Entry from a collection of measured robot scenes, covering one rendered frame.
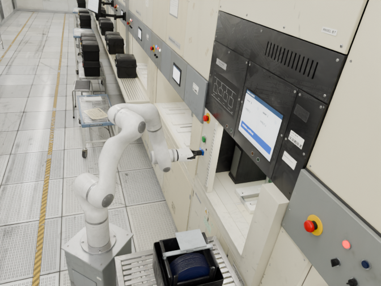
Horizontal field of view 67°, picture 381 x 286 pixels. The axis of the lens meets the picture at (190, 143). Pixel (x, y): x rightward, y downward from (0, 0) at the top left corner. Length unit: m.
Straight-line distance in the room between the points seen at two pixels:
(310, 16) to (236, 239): 1.16
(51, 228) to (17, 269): 0.43
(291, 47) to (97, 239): 1.31
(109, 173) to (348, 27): 1.12
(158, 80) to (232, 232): 1.89
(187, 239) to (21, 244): 1.87
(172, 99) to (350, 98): 2.48
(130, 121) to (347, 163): 0.91
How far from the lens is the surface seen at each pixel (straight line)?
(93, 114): 3.82
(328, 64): 0.99
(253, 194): 1.97
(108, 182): 1.45
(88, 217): 1.59
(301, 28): 1.10
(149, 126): 1.58
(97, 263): 1.70
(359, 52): 0.94
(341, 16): 0.98
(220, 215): 1.81
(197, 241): 1.36
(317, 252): 1.12
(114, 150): 1.43
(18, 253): 2.88
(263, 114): 1.25
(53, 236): 2.92
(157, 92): 3.15
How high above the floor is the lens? 2.11
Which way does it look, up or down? 30 degrees down
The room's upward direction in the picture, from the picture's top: 7 degrees clockwise
